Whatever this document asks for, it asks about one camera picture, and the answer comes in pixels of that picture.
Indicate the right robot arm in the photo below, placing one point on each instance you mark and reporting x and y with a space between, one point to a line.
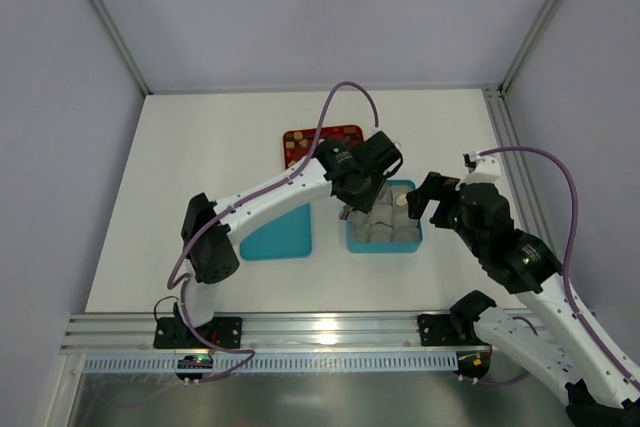
595 381

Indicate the teal box lid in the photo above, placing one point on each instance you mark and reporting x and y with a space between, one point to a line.
286 237

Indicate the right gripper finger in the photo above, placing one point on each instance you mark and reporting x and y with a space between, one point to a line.
445 214
435 187

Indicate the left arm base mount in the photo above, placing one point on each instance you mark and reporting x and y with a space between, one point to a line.
171 332

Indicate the red chocolate tray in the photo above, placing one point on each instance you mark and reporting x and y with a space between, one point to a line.
302 147

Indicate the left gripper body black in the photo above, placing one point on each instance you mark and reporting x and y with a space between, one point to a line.
361 198

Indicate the aluminium front rail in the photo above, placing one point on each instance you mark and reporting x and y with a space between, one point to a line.
323 331

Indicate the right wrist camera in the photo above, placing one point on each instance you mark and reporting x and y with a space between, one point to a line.
481 169

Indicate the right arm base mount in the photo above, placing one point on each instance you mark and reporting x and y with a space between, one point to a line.
450 327

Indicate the teal chocolate box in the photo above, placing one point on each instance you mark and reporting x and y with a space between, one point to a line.
387 228

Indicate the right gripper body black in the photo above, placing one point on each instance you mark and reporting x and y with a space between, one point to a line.
441 202

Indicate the white oval chocolate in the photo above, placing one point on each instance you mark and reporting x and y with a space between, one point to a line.
401 201

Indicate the slotted cable duct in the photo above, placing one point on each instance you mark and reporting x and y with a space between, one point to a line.
273 362

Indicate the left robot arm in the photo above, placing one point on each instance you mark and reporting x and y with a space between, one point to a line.
211 230

